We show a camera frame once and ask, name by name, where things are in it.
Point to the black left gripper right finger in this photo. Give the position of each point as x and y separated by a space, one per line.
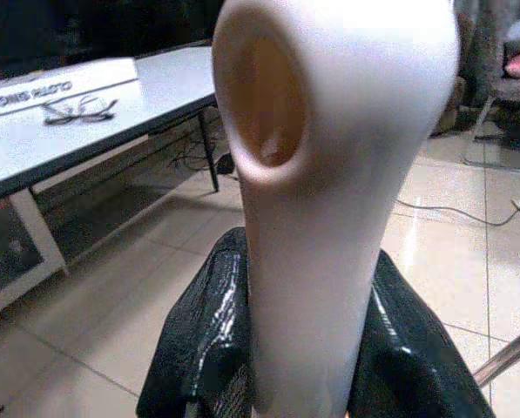
416 348

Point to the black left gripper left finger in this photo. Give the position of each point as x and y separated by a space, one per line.
207 339

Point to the metal rod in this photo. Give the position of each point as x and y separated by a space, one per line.
505 361

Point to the white low table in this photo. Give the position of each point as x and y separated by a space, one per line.
68 143

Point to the black eyeglasses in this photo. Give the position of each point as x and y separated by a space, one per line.
79 111

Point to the grey chair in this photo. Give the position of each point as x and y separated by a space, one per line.
510 87

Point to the white printed paper sheet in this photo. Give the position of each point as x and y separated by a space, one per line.
46 85

